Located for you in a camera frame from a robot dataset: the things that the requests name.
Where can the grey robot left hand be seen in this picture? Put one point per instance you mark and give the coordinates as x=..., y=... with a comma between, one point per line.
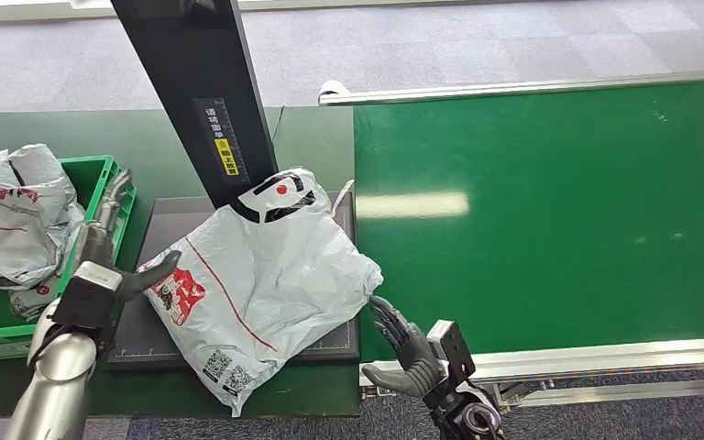
x=100, y=243

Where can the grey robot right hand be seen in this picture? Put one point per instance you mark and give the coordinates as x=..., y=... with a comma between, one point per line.
x=416, y=364

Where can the white package with red print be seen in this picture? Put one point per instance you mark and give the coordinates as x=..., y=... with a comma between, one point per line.
x=267, y=279

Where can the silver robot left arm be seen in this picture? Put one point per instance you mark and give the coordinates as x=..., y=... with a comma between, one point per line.
x=57, y=376

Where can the small grey crumpled package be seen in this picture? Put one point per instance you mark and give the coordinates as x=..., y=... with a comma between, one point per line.
x=30, y=297

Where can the large grey crumpled package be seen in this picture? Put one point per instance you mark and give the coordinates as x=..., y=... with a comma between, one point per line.
x=12, y=218

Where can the green conveyor belt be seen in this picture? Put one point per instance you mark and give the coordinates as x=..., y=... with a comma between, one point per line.
x=570, y=243

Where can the white conveyor roller cap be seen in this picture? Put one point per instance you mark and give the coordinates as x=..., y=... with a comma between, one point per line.
x=331, y=90

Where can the green plastic crate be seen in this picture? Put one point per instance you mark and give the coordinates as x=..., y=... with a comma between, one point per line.
x=85, y=182

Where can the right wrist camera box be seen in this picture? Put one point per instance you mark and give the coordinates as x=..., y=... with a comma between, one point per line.
x=452, y=352

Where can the black scanner base plate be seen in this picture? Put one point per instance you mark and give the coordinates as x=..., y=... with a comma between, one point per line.
x=170, y=212

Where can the black scanner post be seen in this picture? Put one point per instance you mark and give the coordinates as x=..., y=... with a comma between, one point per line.
x=200, y=79

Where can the wide aluminium conveyor rail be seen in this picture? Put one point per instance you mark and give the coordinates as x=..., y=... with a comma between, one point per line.
x=631, y=358

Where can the thin aluminium conveyor rail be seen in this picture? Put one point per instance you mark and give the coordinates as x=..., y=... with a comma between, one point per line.
x=510, y=88

